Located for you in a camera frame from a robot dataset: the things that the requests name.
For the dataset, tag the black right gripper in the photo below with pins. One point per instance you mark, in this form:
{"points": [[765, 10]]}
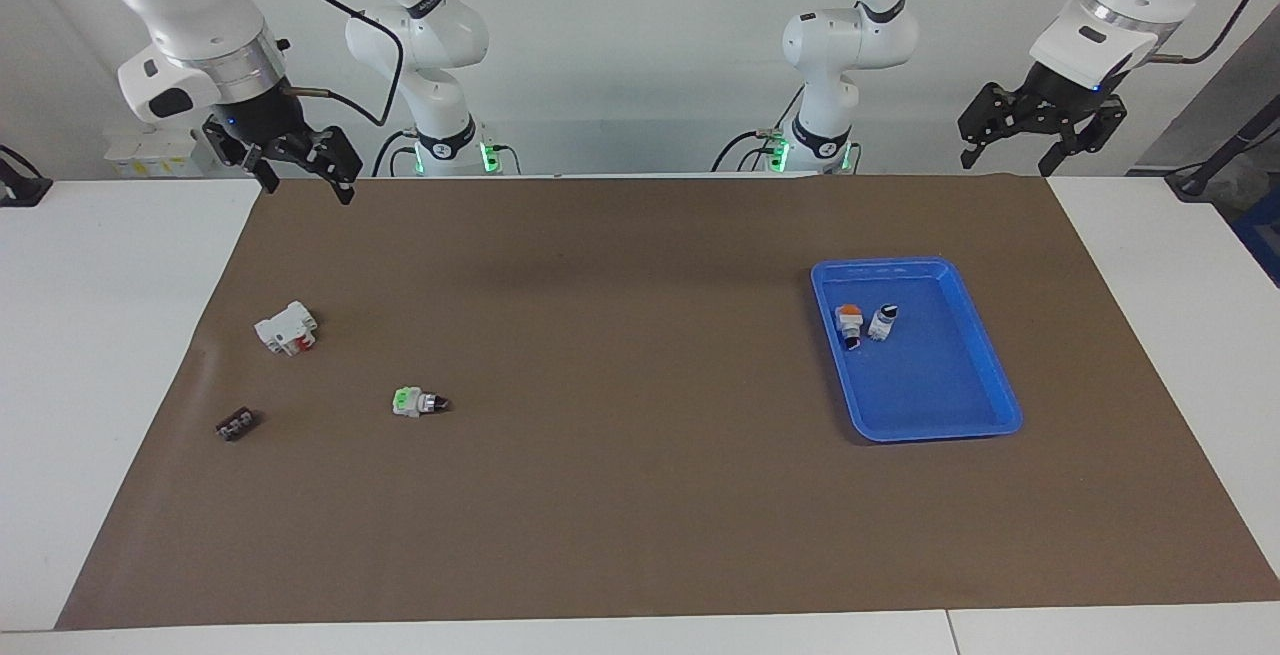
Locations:
{"points": [[262, 120]]}

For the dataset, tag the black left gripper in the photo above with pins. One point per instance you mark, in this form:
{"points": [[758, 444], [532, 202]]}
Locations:
{"points": [[1058, 97]]}

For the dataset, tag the orange push button switch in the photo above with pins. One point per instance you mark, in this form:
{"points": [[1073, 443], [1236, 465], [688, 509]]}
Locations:
{"points": [[882, 323], [849, 325]]}

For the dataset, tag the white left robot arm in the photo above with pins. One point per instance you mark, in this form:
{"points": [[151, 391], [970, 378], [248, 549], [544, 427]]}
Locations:
{"points": [[850, 35]]}

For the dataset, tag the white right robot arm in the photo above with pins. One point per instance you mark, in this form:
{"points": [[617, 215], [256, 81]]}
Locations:
{"points": [[180, 5]]}

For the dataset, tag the white cardboard box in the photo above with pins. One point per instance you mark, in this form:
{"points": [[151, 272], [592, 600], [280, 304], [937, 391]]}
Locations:
{"points": [[155, 150]]}

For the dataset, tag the white circuit breaker red lever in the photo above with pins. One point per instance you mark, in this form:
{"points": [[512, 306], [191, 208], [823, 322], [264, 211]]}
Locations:
{"points": [[285, 330]]}

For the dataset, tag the black stand pole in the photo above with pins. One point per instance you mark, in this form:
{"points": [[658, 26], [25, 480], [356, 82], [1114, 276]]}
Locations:
{"points": [[1225, 150]]}

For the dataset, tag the blue crate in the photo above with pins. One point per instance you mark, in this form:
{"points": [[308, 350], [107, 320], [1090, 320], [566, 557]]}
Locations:
{"points": [[1262, 235]]}

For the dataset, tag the blue plastic tray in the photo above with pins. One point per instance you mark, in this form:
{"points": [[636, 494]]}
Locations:
{"points": [[930, 375]]}

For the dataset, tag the black terminal block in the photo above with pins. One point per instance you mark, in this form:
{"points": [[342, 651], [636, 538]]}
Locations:
{"points": [[238, 425]]}

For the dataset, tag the brown table mat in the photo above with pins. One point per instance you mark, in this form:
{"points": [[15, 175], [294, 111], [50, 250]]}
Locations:
{"points": [[640, 495]]}

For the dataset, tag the black clamp mount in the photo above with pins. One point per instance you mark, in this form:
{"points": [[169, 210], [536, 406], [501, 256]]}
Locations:
{"points": [[22, 187]]}

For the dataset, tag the green push button switch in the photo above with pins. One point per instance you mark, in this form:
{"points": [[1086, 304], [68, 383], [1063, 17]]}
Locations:
{"points": [[410, 403]]}

